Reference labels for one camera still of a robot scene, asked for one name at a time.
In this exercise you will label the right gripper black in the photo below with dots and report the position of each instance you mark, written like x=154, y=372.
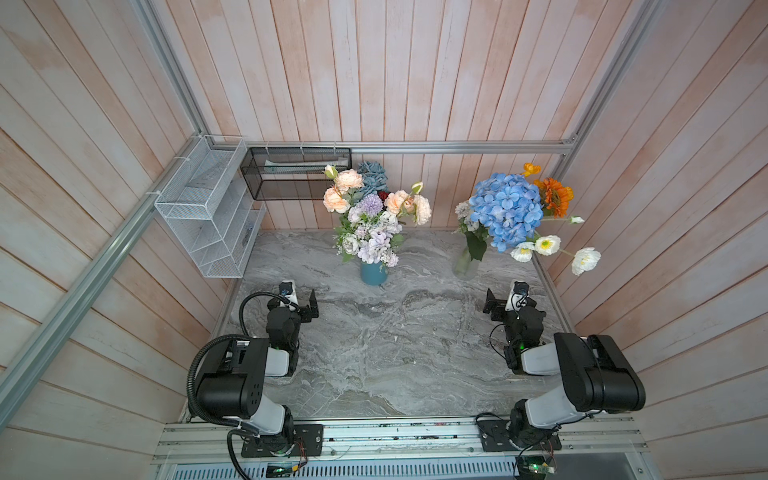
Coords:
x=499, y=307

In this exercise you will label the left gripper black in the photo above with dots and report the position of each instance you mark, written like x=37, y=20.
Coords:
x=304, y=310

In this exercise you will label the clear glass vase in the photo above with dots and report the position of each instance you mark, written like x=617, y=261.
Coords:
x=466, y=267

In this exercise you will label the teal ceramic vase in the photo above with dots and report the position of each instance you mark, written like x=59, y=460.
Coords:
x=373, y=274

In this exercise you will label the pink purple mixed bouquet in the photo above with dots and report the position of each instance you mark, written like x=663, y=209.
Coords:
x=463, y=212

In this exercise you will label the blue hydrangea flower stem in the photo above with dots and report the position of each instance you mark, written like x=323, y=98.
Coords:
x=508, y=210

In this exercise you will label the cream rose greenery bunch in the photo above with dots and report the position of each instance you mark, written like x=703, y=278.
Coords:
x=370, y=233

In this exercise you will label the white ranunculus flower stem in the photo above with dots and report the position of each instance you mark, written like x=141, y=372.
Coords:
x=582, y=261

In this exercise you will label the orange gerbera flower stem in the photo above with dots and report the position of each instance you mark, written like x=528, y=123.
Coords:
x=555, y=198

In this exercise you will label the peach rose flower stem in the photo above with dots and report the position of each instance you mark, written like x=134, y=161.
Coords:
x=412, y=204

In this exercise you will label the dusty blue flower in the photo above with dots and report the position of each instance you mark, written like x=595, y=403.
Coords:
x=374, y=177

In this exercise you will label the yellow poppy flower stem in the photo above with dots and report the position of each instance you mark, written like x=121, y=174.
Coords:
x=530, y=169

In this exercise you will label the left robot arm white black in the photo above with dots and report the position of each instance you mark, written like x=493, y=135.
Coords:
x=226, y=380

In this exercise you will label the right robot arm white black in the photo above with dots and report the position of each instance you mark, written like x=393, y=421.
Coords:
x=595, y=376

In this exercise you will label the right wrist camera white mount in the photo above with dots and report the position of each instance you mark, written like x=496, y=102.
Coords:
x=518, y=296

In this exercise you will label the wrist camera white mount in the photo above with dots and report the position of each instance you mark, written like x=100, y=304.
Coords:
x=518, y=296
x=288, y=294

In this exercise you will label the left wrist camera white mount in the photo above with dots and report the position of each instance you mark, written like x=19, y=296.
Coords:
x=288, y=294

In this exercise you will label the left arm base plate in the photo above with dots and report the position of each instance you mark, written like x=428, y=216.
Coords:
x=293, y=441

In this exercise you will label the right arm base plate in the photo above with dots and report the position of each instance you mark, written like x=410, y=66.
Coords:
x=495, y=437

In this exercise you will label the black mesh wall basket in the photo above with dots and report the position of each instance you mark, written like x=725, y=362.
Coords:
x=291, y=173

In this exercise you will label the white wire mesh shelf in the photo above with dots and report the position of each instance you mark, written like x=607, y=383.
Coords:
x=208, y=206

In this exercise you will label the aluminium front rail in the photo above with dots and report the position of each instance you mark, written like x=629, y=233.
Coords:
x=390, y=438

